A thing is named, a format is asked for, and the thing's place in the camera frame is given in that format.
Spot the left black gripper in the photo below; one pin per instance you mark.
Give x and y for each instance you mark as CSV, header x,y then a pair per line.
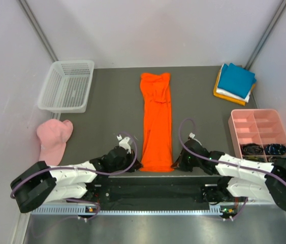
x,y
137,165

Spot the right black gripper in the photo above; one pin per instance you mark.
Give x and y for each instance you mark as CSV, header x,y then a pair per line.
x,y
180,163

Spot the orange t shirt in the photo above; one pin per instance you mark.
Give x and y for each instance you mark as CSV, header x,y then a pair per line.
x,y
157,143

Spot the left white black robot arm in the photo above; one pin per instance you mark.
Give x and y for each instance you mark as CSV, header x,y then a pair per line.
x,y
42,183

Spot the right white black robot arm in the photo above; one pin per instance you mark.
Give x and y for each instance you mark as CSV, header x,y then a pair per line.
x,y
239,177

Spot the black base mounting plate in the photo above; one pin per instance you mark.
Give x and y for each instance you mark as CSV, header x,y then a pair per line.
x,y
197,188

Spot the pink baseball cap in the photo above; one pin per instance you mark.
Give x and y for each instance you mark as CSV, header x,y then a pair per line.
x,y
53,136

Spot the folded yellow t shirt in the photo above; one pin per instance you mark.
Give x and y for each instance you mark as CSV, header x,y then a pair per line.
x,y
223,95

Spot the pink compartment organizer tray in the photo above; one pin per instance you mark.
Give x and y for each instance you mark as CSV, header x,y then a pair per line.
x,y
259,126

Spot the folded white t shirt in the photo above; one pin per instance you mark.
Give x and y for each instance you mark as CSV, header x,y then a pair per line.
x,y
222,90

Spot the white perforated plastic basket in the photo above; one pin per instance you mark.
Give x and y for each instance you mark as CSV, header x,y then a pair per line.
x,y
66,87

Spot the folded blue t shirt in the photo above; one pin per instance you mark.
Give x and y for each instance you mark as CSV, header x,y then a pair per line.
x,y
237,80

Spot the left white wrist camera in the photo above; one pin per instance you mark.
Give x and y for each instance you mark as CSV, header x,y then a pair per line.
x,y
125,143

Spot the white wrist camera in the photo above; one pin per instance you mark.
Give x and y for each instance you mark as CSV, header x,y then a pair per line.
x,y
191,136
125,143

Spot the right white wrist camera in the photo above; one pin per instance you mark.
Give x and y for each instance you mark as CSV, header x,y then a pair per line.
x,y
191,136

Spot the grey slotted cable duct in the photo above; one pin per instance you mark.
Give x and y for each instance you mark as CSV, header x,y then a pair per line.
x,y
85,211

